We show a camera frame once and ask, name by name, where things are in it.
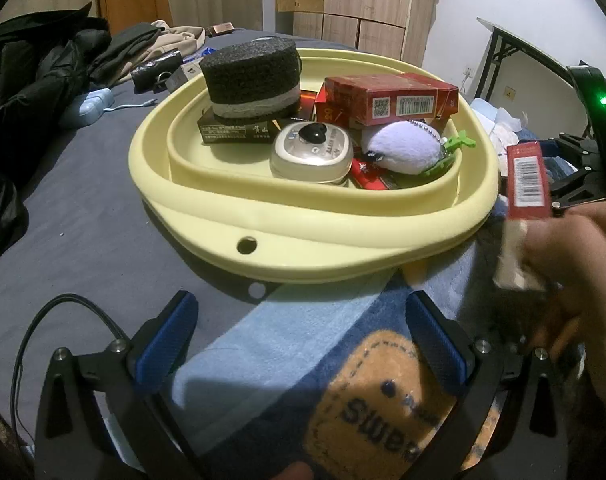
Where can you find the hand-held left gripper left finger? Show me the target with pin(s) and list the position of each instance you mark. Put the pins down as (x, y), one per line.
(165, 345)

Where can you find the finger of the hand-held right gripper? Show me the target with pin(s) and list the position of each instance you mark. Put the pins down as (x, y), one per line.
(580, 191)
(578, 151)

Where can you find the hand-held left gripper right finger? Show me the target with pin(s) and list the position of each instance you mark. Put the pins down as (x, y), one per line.
(435, 345)

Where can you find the red and white cigarette box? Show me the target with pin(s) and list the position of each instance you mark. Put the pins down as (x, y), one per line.
(528, 180)

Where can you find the green plastic clip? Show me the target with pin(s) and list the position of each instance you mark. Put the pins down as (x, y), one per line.
(458, 143)

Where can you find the pale yellow plastic basin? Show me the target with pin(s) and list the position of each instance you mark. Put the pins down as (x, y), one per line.
(308, 240)

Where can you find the small red packet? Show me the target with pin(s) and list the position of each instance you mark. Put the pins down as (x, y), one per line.
(368, 176)

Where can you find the shiny red cigarette box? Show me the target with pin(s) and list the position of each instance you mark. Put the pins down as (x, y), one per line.
(383, 97)

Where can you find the dark brown cigarette box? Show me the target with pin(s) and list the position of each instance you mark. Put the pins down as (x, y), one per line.
(238, 132)

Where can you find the round jar with black knob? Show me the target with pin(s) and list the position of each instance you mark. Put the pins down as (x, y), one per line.
(308, 160)

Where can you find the black round foam sponge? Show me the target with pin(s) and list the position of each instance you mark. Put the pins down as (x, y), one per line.
(253, 80)

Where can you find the person's right hand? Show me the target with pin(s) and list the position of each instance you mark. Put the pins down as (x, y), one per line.
(588, 270)

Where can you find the white gauze cloth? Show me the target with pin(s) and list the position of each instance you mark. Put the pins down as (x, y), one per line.
(503, 130)

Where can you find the black legged folding table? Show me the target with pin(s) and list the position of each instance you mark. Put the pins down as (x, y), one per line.
(513, 35)

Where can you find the blue white plush blanket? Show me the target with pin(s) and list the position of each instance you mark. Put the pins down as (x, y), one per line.
(283, 335)

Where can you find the light blue case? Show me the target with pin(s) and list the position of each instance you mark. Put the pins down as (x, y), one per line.
(85, 107)

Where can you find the small grey box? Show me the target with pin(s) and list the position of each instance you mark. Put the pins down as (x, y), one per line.
(180, 77)

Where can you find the black pouch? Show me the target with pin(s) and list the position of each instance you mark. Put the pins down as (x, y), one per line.
(153, 72)

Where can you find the black puffer jacket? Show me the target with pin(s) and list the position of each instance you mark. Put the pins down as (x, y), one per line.
(33, 85)

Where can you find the blue plastic packet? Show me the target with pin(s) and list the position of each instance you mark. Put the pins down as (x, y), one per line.
(203, 54)

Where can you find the dark green cloth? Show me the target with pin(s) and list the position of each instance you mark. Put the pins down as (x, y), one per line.
(128, 50)

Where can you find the beige cloth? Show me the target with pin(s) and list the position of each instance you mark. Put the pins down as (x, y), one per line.
(183, 40)

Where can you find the small brown box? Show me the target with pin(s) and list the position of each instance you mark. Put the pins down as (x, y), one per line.
(220, 28)

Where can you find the yellow wall socket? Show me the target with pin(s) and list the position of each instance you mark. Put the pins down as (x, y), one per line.
(508, 92)

